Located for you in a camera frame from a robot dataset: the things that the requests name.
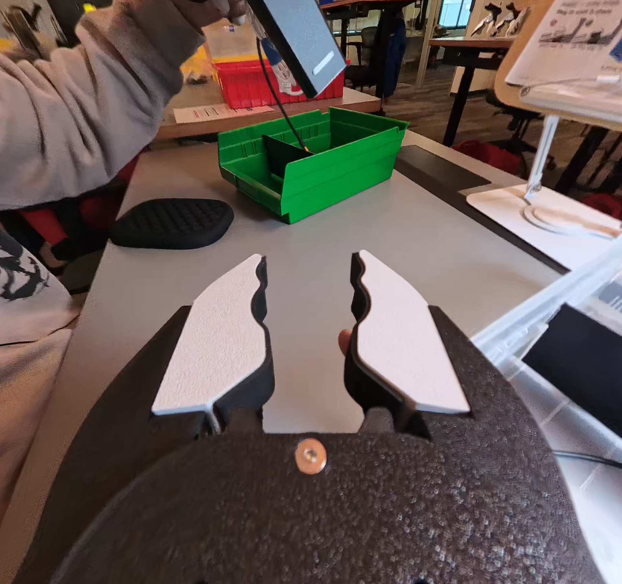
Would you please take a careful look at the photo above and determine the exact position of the person's grey printed sweatshirt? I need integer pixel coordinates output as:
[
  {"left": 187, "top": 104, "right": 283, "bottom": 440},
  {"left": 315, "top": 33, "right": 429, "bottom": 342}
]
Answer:
[{"left": 0, "top": 225, "right": 81, "bottom": 512}]

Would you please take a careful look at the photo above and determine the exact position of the black bin divider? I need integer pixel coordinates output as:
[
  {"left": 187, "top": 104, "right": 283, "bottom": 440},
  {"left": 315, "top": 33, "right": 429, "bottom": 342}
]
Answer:
[
  {"left": 522, "top": 303, "right": 622, "bottom": 436},
  {"left": 261, "top": 135, "right": 317, "bottom": 182}
]

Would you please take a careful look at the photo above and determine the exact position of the person's left forearm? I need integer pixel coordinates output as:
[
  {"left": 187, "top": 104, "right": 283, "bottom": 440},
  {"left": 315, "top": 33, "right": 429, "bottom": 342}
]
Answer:
[{"left": 0, "top": 0, "right": 205, "bottom": 211}]

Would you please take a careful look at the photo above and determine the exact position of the black office chair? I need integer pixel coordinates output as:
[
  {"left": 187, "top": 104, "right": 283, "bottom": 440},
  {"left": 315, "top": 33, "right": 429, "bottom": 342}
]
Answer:
[{"left": 486, "top": 89, "right": 545, "bottom": 157}]

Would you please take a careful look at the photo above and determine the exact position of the white instruction sheet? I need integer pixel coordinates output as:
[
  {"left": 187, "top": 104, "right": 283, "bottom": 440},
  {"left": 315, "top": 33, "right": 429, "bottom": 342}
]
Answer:
[{"left": 505, "top": 0, "right": 622, "bottom": 87}]

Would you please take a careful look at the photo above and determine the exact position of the black wrist rest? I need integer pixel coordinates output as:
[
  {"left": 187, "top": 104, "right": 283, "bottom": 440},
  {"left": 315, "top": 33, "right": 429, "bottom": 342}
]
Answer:
[{"left": 109, "top": 198, "right": 235, "bottom": 251}]

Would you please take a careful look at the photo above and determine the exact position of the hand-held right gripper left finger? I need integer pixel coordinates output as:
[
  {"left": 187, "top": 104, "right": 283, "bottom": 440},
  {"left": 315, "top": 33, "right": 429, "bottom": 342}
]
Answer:
[{"left": 152, "top": 254, "right": 275, "bottom": 417}]

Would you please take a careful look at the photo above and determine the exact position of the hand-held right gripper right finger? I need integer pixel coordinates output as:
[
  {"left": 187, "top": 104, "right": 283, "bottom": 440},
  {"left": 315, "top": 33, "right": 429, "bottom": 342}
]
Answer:
[{"left": 344, "top": 250, "right": 471, "bottom": 417}]

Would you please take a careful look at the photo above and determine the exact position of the green plastic bin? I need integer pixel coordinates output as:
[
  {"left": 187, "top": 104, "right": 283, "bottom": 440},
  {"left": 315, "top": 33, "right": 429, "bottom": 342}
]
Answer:
[{"left": 217, "top": 107, "right": 410, "bottom": 225}]

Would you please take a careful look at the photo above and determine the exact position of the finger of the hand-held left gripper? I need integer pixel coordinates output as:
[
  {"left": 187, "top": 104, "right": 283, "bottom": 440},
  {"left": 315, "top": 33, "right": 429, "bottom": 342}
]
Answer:
[{"left": 245, "top": 6, "right": 298, "bottom": 96}]

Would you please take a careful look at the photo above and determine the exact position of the black table mat strip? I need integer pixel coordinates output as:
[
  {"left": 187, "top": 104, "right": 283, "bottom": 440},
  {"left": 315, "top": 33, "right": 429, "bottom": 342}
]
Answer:
[{"left": 395, "top": 144, "right": 569, "bottom": 275}]

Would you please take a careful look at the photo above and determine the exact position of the yellow plastic bin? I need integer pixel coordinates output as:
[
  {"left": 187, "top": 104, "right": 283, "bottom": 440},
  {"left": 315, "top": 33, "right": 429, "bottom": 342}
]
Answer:
[{"left": 180, "top": 45, "right": 214, "bottom": 84}]

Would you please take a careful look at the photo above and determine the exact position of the red plastic bin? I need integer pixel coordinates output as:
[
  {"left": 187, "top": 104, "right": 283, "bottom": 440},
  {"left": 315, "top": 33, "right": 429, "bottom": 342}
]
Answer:
[{"left": 214, "top": 55, "right": 347, "bottom": 110}]

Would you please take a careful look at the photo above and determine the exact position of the red bag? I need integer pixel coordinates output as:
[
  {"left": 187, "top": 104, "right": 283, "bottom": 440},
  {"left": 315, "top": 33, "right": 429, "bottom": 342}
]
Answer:
[
  {"left": 452, "top": 140, "right": 523, "bottom": 174},
  {"left": 583, "top": 193, "right": 622, "bottom": 218}
]

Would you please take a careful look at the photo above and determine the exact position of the clear plastic bin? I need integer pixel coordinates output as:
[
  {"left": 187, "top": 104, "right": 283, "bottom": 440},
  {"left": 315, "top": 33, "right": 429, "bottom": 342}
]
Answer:
[{"left": 471, "top": 239, "right": 622, "bottom": 584}]

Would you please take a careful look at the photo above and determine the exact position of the tan poster board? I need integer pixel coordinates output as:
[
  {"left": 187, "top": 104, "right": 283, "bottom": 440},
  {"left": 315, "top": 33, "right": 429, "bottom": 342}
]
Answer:
[{"left": 495, "top": 0, "right": 622, "bottom": 130}]

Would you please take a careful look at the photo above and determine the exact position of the black usb cable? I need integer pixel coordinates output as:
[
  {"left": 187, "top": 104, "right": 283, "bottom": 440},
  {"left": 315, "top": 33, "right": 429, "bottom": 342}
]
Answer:
[{"left": 256, "top": 38, "right": 314, "bottom": 155}]

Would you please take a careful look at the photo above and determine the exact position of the dark hanging jacket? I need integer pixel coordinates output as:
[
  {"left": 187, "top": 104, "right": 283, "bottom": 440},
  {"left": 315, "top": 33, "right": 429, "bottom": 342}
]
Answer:
[{"left": 374, "top": 0, "right": 431, "bottom": 99}]

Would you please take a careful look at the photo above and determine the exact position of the red and black chair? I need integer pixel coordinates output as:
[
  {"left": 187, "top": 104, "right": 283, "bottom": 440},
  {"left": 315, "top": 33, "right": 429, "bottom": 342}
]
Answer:
[{"left": 19, "top": 157, "right": 142, "bottom": 259}]

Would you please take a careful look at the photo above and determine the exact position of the printed paper sheet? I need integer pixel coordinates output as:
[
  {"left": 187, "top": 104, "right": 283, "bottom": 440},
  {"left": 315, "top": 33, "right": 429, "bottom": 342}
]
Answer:
[{"left": 173, "top": 103, "right": 275, "bottom": 125}]

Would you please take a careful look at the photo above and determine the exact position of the wooden office desk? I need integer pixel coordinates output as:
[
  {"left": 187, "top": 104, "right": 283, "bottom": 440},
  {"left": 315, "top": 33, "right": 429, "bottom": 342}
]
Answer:
[
  {"left": 321, "top": 0, "right": 423, "bottom": 55},
  {"left": 428, "top": 35, "right": 516, "bottom": 148}
]

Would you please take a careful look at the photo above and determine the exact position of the white sign stand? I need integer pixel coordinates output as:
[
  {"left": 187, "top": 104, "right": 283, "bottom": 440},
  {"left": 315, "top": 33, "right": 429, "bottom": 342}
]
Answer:
[{"left": 466, "top": 79, "right": 622, "bottom": 269}]

